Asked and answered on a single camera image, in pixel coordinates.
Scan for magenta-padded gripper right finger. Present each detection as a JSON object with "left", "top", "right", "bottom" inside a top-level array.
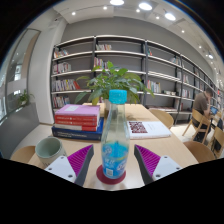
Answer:
[{"left": 133, "top": 143, "right": 183, "bottom": 186}]

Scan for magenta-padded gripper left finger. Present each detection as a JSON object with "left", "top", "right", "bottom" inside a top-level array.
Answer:
[{"left": 44, "top": 143, "right": 95, "bottom": 188}]

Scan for clear bottle with blue cap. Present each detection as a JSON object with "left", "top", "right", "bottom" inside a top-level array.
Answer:
[{"left": 100, "top": 88, "right": 131, "bottom": 180}]

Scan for green patterned cup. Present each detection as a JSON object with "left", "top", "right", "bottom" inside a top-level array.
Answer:
[{"left": 34, "top": 136, "right": 68, "bottom": 169}]

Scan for thick blue book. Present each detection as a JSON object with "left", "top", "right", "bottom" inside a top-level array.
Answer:
[{"left": 51, "top": 116, "right": 105, "bottom": 142}]

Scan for round-backed wooden chair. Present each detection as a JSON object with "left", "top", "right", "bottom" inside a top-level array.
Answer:
[
  {"left": 148, "top": 109, "right": 175, "bottom": 130},
  {"left": 182, "top": 140, "right": 217, "bottom": 164},
  {"left": 9, "top": 145, "right": 37, "bottom": 164}
]

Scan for white booklet with dark print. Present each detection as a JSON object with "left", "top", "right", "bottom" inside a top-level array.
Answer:
[{"left": 127, "top": 120, "right": 173, "bottom": 140}]

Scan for red and white book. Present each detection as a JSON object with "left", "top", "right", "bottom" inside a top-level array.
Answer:
[{"left": 53, "top": 122, "right": 99, "bottom": 133}]

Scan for round red coaster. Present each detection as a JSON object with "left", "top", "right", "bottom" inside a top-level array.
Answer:
[{"left": 95, "top": 164, "right": 127, "bottom": 185}]

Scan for slatted wooden chair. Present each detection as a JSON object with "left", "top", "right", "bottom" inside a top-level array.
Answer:
[
  {"left": 209, "top": 126, "right": 224, "bottom": 158},
  {"left": 182, "top": 109, "right": 214, "bottom": 144}
]

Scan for pink book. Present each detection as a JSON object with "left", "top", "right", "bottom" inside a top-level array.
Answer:
[{"left": 54, "top": 103, "right": 101, "bottom": 118}]

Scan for person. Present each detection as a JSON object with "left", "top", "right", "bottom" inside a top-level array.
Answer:
[{"left": 192, "top": 87, "right": 214, "bottom": 143}]

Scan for small green window plant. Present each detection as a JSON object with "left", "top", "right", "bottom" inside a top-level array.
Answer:
[{"left": 16, "top": 89, "right": 34, "bottom": 108}]

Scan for green potted plant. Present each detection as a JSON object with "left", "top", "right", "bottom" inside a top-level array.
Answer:
[{"left": 73, "top": 60, "right": 156, "bottom": 119}]

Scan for grey shelf unit with books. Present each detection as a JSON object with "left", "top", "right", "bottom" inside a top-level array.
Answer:
[{"left": 49, "top": 34, "right": 224, "bottom": 121}]

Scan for ceiling lights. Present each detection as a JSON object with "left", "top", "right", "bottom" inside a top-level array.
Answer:
[{"left": 69, "top": 0, "right": 216, "bottom": 61}]

